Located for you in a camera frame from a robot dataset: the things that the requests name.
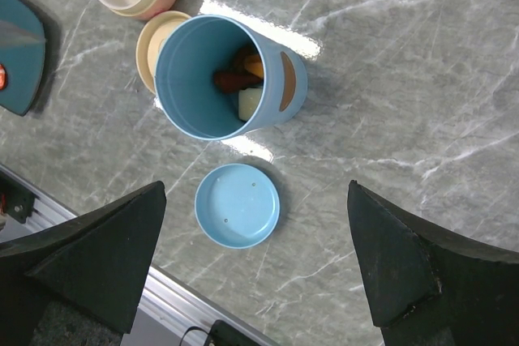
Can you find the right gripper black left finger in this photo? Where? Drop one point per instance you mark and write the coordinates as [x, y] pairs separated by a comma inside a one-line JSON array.
[[81, 281]]

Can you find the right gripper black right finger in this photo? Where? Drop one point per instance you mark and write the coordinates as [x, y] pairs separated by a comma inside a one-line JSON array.
[[427, 285]]

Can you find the blue round lid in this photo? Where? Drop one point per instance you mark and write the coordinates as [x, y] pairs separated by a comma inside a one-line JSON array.
[[237, 206]]

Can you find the red shrimp piece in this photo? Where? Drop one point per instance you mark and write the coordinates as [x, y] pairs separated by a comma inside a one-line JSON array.
[[3, 77]]

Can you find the white sushi roll piece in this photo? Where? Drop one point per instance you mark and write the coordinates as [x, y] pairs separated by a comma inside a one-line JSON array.
[[248, 101]]

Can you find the orange red food piece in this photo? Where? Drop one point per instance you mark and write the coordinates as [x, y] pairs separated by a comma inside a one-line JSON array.
[[231, 82]]

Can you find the blue tall cup container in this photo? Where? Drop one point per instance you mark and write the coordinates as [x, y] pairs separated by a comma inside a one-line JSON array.
[[205, 44]]

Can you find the beige round lid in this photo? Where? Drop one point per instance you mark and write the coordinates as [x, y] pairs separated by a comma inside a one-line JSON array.
[[150, 42]]

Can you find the orange fried food piece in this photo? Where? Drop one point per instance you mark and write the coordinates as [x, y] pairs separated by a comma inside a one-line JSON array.
[[253, 64]]

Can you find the teal square plate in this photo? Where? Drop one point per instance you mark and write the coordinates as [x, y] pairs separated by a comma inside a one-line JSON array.
[[22, 54]]

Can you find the aluminium mounting rail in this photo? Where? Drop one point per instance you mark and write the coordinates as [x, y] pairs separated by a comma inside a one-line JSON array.
[[167, 306]]

